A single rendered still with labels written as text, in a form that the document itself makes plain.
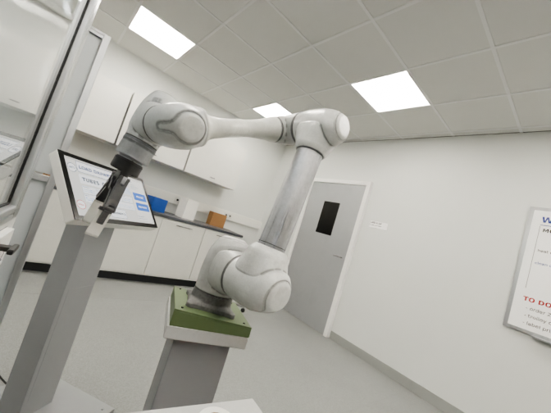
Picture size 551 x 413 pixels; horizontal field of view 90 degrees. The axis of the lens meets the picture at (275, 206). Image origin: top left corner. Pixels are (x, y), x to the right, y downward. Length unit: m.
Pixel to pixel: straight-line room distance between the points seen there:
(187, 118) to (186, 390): 0.89
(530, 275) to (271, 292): 2.73
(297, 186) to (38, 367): 1.37
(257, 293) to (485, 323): 2.73
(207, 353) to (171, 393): 0.16
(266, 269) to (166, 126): 0.49
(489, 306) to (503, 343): 0.30
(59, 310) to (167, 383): 0.68
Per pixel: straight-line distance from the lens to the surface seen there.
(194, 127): 0.67
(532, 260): 3.31
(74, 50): 1.15
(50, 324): 1.63
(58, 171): 1.38
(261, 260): 0.88
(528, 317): 3.28
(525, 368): 3.33
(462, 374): 3.44
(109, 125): 3.97
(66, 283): 1.56
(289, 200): 0.94
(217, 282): 1.01
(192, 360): 1.11
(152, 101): 0.86
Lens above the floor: 1.16
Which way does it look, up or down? 4 degrees up
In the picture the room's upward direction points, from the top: 18 degrees clockwise
